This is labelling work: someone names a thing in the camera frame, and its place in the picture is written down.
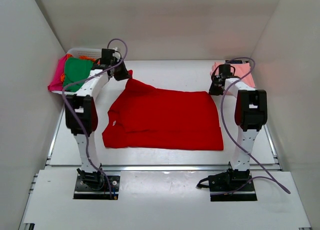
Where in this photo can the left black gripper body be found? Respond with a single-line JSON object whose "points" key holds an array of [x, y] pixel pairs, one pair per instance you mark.
{"points": [[117, 62]]}

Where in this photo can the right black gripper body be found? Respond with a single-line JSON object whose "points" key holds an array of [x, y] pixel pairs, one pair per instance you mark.
{"points": [[216, 79]]}

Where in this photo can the red t shirt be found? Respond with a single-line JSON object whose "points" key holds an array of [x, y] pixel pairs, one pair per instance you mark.
{"points": [[147, 117]]}

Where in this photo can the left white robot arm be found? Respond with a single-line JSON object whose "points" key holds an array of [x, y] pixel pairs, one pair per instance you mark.
{"points": [[81, 118]]}

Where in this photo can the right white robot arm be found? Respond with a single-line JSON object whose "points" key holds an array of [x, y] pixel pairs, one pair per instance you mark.
{"points": [[250, 116]]}

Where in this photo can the white plastic basket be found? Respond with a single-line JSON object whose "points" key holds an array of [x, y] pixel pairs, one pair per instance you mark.
{"points": [[89, 52]]}

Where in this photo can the folded pink t shirt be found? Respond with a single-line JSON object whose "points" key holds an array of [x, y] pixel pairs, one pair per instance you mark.
{"points": [[241, 69]]}

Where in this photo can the green t shirt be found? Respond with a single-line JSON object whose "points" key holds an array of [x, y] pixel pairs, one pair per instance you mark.
{"points": [[76, 69]]}

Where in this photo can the orange t shirt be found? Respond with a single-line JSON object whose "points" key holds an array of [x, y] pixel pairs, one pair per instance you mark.
{"points": [[87, 58]]}

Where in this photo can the magenta t shirt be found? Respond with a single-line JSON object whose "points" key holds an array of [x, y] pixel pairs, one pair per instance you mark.
{"points": [[59, 75]]}

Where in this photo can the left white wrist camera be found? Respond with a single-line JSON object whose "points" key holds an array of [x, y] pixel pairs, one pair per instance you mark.
{"points": [[116, 52]]}

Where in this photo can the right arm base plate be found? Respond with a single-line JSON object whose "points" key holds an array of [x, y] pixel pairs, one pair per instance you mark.
{"points": [[230, 186]]}

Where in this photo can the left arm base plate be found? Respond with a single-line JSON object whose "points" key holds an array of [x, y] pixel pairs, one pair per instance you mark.
{"points": [[95, 186]]}

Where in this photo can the aluminium table rail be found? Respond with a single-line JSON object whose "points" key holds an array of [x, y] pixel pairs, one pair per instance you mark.
{"points": [[168, 168]]}

